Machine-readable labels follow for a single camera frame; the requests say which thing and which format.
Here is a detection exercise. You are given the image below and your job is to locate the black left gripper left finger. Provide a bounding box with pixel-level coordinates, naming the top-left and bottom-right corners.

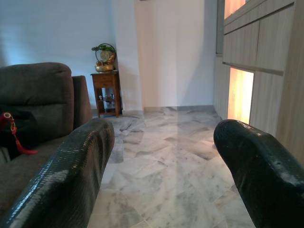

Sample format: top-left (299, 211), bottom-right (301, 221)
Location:
top-left (0, 119), bottom-right (116, 228)

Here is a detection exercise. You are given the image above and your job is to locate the golden ornament with plant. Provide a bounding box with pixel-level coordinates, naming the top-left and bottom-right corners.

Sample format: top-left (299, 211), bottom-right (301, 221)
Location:
top-left (91, 43), bottom-right (117, 73)

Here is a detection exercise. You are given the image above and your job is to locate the black cloth bag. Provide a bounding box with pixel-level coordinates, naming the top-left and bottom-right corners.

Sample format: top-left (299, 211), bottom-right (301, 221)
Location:
top-left (0, 109), bottom-right (38, 160)

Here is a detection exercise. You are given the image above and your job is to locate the brown fabric sofa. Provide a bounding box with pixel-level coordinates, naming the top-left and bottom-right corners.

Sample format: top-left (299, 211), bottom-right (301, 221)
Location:
top-left (0, 62), bottom-right (93, 214)

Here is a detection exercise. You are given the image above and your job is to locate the light wooden cabinet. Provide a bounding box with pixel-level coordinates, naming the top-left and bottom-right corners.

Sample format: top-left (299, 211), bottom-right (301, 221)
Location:
top-left (213, 0), bottom-right (304, 164)

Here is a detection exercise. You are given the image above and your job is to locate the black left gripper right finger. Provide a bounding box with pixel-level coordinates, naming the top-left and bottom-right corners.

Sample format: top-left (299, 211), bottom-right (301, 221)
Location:
top-left (213, 119), bottom-right (304, 228)

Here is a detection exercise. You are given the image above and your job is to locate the red tassel ornament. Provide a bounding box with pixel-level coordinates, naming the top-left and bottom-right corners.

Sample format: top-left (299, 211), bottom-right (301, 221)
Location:
top-left (0, 112), bottom-right (38, 155)

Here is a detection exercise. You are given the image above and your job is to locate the dark wooden side table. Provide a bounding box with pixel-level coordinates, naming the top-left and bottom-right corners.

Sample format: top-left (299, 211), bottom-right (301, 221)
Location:
top-left (90, 70), bottom-right (123, 118)

